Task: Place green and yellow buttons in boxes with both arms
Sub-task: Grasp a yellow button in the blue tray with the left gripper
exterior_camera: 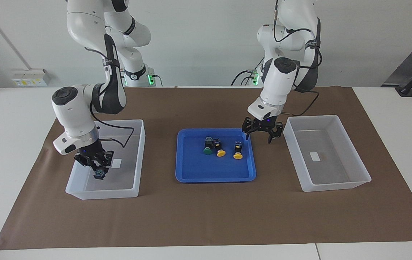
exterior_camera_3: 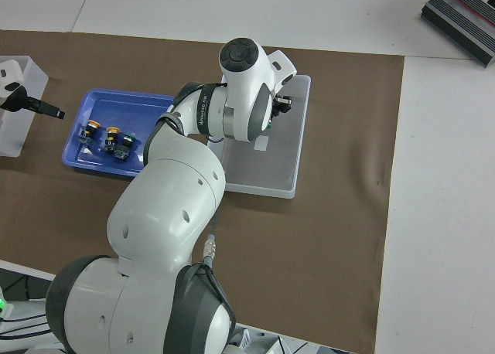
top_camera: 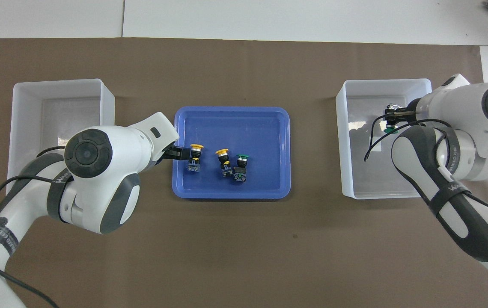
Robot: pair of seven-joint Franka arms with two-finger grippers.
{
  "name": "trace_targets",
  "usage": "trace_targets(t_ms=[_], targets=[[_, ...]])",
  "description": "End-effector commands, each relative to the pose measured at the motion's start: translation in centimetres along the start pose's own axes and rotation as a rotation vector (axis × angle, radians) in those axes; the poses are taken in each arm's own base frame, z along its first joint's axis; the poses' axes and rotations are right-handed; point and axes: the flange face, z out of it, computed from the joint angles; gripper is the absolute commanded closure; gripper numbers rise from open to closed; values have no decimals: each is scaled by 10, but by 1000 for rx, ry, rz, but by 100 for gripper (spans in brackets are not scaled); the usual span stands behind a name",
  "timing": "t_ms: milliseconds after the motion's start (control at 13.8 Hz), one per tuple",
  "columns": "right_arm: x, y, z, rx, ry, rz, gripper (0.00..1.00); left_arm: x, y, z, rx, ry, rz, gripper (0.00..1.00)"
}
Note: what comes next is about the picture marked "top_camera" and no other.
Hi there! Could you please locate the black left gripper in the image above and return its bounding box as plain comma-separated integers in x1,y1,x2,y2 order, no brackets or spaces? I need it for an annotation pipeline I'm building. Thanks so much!
158,147,191,162

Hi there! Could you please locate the green push button switch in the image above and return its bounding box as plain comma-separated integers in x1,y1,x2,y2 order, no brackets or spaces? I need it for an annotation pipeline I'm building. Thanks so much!
232,154,250,184
383,103,400,134

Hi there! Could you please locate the yellow push button switch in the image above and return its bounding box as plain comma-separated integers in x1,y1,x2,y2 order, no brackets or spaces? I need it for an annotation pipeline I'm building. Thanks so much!
187,144,205,172
215,148,234,178

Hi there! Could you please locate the brown paper mat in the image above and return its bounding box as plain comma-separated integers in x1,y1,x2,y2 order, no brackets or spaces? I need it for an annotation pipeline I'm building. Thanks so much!
0,38,488,308

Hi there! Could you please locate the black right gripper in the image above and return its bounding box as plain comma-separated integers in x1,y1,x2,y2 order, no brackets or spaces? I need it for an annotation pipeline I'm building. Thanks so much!
384,98,423,127

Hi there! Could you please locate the translucent white plastic box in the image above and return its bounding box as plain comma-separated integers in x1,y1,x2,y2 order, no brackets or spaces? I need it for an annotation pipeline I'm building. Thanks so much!
6,78,116,196
335,78,434,200

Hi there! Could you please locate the blue plastic tray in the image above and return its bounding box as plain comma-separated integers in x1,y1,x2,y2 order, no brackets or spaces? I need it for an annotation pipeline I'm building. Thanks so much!
172,106,291,200

